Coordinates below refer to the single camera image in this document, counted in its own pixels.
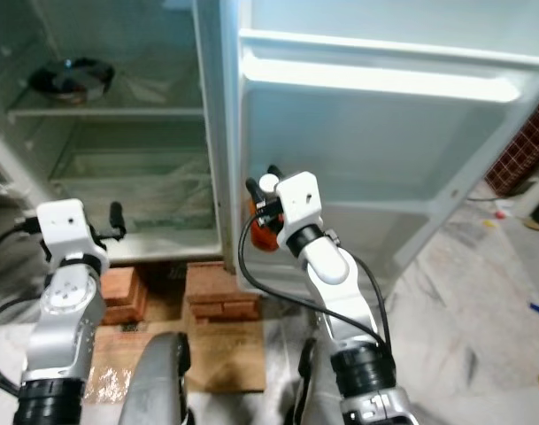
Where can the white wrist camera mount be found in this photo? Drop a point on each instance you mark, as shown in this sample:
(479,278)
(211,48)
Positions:
(70,228)
(298,202)

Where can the glass fridge shelf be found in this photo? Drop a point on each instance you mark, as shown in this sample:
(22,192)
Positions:
(136,104)

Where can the small pink floor item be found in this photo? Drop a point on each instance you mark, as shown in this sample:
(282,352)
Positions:
(501,212)

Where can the brown cardboard sheet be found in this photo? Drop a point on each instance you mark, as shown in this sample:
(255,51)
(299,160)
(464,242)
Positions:
(225,359)

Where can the grey right robot leg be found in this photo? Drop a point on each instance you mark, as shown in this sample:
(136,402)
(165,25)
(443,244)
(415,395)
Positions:
(318,390)

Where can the clear crisper drawer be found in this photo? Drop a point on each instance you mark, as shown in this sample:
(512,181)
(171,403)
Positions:
(145,190)

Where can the grey robot leg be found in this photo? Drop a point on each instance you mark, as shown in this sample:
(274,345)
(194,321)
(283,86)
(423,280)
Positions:
(318,390)
(156,381)

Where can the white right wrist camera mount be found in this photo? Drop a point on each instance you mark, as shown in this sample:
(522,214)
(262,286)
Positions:
(298,202)

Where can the red brick stack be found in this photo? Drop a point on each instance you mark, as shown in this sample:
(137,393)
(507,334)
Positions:
(220,292)
(127,292)

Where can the grey left robot leg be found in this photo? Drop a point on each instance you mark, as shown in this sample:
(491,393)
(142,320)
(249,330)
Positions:
(156,381)

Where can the small yellow floor item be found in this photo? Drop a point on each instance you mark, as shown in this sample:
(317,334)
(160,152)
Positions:
(488,223)

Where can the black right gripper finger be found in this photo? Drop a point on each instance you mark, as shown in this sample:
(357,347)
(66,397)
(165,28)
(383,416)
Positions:
(252,189)
(273,170)

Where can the white fridge door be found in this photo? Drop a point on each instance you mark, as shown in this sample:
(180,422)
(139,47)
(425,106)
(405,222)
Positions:
(375,133)

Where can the red lattice panel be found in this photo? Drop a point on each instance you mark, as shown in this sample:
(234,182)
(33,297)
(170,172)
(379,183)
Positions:
(521,150)

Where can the orange juice bottle white cap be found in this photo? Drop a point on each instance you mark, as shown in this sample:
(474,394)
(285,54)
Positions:
(258,232)

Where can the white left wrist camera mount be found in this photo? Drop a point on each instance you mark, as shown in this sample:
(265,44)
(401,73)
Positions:
(70,228)

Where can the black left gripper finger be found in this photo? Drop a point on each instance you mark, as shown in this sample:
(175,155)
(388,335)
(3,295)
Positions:
(117,217)

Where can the white fridge cabinet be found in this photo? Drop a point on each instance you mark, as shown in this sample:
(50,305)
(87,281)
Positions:
(136,133)

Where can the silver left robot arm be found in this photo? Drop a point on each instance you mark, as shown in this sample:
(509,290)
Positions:
(65,328)

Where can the black bowl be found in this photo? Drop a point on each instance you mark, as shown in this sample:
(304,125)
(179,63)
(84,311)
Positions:
(70,78)

